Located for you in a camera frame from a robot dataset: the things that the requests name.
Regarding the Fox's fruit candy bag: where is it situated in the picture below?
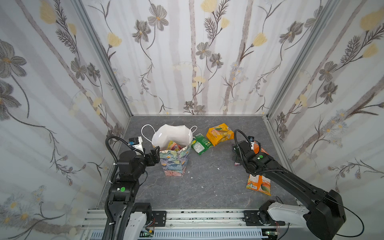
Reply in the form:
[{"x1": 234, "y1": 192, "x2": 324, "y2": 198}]
[{"x1": 167, "y1": 141, "x2": 183, "y2": 152}]

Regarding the floral white paper bag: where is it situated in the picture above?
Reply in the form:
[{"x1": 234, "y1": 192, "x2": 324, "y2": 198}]
[{"x1": 141, "y1": 124, "x2": 198, "y2": 177}]

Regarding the orange fruit snack packet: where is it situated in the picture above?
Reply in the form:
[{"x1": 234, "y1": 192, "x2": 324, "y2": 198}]
[{"x1": 246, "y1": 175, "x2": 271, "y2": 196}]

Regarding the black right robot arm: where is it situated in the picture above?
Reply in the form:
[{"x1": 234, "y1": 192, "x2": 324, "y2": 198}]
[{"x1": 234, "y1": 129, "x2": 347, "y2": 240}]

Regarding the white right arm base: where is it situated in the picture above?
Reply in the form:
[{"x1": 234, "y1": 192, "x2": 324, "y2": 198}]
[{"x1": 259, "y1": 200, "x2": 310, "y2": 227}]

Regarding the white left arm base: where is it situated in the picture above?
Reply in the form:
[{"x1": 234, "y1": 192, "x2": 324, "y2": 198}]
[{"x1": 123, "y1": 203, "x2": 154, "y2": 240}]

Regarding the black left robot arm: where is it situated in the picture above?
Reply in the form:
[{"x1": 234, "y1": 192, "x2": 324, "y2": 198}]
[{"x1": 102, "y1": 136, "x2": 160, "y2": 240}]

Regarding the yellow candy bag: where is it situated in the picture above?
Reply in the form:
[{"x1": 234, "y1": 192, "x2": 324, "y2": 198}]
[{"x1": 206, "y1": 124, "x2": 234, "y2": 147}]

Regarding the orange chips packet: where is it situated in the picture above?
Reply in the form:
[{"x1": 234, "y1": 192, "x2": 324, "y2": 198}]
[{"x1": 254, "y1": 142, "x2": 268, "y2": 154}]

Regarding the green snack packet rear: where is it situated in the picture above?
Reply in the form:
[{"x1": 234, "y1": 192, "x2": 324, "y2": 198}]
[{"x1": 192, "y1": 133, "x2": 213, "y2": 155}]

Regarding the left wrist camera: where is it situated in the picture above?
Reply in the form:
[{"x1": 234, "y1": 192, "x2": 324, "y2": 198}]
[{"x1": 129, "y1": 137, "x2": 144, "y2": 155}]

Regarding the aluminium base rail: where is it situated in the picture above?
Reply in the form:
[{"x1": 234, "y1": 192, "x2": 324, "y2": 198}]
[{"x1": 79, "y1": 208, "x2": 301, "y2": 240}]

